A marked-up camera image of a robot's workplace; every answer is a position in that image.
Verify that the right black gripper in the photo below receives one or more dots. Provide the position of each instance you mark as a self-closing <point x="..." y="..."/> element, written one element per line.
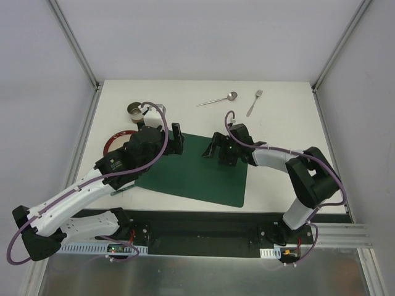
<point x="223" y="149"/>

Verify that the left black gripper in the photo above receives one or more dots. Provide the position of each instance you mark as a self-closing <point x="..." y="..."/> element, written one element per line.
<point x="170" y="142"/>

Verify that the dark green placemat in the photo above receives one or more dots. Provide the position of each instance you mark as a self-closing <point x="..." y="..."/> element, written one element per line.
<point x="192" y="176"/>

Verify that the steel cup brown base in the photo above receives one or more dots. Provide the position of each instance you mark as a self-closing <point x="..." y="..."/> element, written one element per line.
<point x="134" y="112"/>

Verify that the red rimmed beige plate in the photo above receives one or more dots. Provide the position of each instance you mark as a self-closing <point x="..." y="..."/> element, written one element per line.
<point x="117" y="141"/>

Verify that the black knife green handle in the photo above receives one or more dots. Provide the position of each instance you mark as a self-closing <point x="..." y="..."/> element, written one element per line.
<point x="121" y="190"/>

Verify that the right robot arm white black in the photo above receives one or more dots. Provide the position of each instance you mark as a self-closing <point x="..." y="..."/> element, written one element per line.
<point x="312" y="177"/>

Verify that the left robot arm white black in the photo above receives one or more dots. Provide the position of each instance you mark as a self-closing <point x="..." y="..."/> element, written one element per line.
<point x="45" y="228"/>

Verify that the silver spoon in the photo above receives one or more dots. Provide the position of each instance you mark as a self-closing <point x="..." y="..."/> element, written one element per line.
<point x="230" y="97"/>

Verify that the silver fork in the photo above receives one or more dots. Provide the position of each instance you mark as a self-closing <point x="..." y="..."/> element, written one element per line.
<point x="258" y="94"/>

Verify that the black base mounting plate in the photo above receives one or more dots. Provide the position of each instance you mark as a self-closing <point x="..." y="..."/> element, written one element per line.
<point x="206" y="234"/>

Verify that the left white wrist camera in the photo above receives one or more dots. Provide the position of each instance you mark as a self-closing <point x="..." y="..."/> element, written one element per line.
<point x="151" y="116"/>

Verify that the left aluminium frame post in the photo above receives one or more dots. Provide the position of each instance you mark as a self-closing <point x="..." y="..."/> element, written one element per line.
<point x="73" y="42"/>

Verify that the aluminium frame post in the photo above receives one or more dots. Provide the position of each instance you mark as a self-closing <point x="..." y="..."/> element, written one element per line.
<point x="349" y="30"/>
<point x="73" y="42"/>

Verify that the right white cable duct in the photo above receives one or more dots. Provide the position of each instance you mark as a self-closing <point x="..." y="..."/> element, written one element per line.
<point x="270" y="253"/>

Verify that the white cable duct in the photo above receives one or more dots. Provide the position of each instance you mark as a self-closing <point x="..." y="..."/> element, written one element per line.
<point x="270" y="253"/>
<point x="94" y="248"/>

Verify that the front aluminium rail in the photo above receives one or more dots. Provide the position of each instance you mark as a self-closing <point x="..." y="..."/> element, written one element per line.
<point x="342" y="235"/>

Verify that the left white cable duct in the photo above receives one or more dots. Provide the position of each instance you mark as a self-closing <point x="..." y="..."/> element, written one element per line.
<point x="94" y="248"/>

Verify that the right aluminium frame post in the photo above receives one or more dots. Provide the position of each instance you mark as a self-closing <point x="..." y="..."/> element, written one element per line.
<point x="349" y="30"/>

